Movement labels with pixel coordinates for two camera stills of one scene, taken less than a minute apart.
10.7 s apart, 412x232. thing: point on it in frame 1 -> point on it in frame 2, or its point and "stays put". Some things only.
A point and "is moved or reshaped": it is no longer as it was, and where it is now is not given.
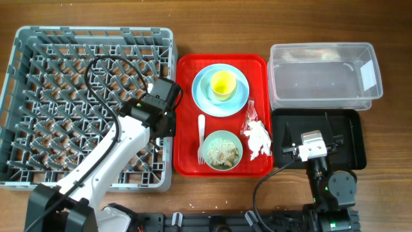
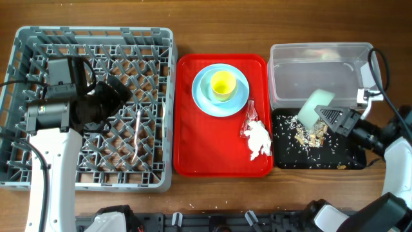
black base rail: [290, 221] stays put
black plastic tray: [347, 122] stays put
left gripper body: [170, 129] -> [105, 100]
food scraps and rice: [223, 153] -> [319, 147]
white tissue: [259, 139] stays put
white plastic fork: [201, 125] is moved or reshaped
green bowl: [222, 150] -> [308, 116]
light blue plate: [220, 90] stays put
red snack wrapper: [252, 115] stays put
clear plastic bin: [323, 77] stays put
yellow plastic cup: [223, 84] stays put
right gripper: [338, 140] -> [347, 125]
